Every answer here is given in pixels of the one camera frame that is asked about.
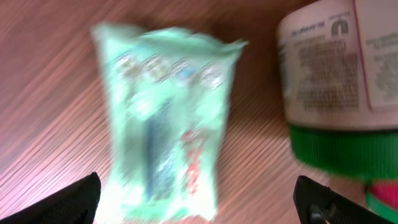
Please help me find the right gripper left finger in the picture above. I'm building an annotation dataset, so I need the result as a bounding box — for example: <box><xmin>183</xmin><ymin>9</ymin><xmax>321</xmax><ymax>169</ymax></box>
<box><xmin>1</xmin><ymin>172</ymin><xmax>101</xmax><ymax>224</ymax></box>

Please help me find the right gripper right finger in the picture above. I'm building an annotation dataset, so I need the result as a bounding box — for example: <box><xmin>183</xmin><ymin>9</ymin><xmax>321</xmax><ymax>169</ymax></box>
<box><xmin>293</xmin><ymin>175</ymin><xmax>392</xmax><ymax>224</ymax></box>

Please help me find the red sauce bottle green cap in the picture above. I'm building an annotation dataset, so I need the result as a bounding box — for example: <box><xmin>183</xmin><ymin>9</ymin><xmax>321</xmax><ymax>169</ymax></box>
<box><xmin>366</xmin><ymin>181</ymin><xmax>397</xmax><ymax>223</ymax></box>

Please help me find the teal wet wipes pack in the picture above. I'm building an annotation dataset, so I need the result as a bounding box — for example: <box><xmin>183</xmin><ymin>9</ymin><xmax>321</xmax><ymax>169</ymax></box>
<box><xmin>91</xmin><ymin>22</ymin><xmax>246</xmax><ymax>223</ymax></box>

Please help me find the green lid spice jar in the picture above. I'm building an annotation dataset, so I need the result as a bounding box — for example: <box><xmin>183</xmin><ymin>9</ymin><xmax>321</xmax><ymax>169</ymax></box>
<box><xmin>278</xmin><ymin>0</ymin><xmax>397</xmax><ymax>180</ymax></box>

